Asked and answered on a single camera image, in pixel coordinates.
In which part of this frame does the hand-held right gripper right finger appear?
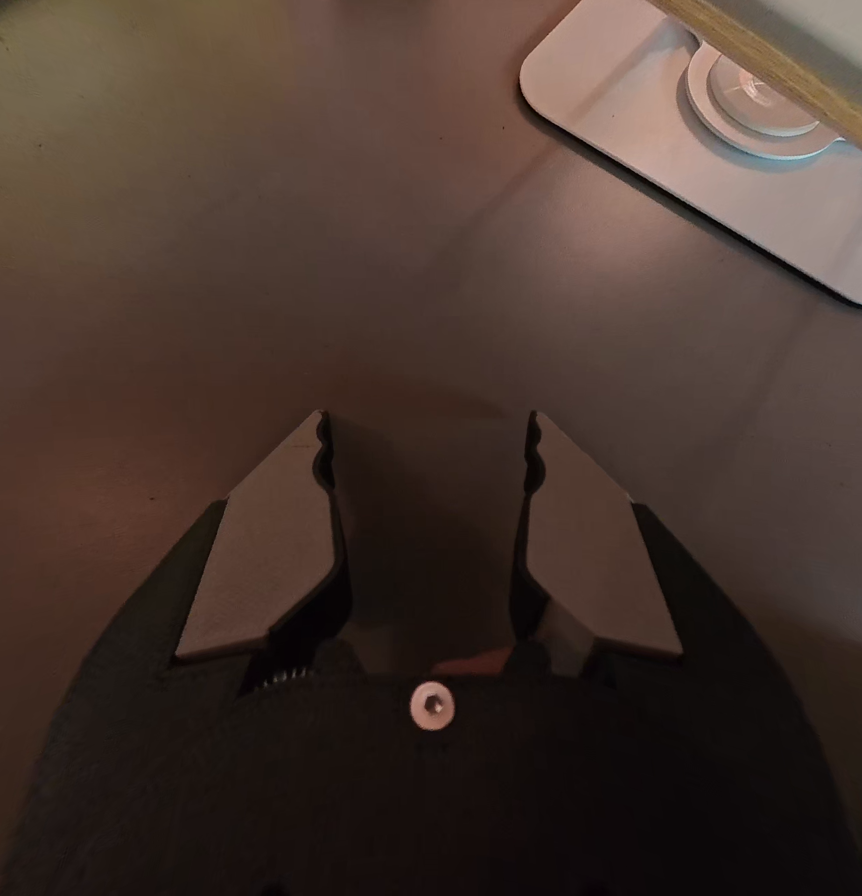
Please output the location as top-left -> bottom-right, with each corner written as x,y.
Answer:
510,410 -> 685,659

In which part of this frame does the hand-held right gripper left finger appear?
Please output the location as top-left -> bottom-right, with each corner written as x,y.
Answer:
174,410 -> 353,664

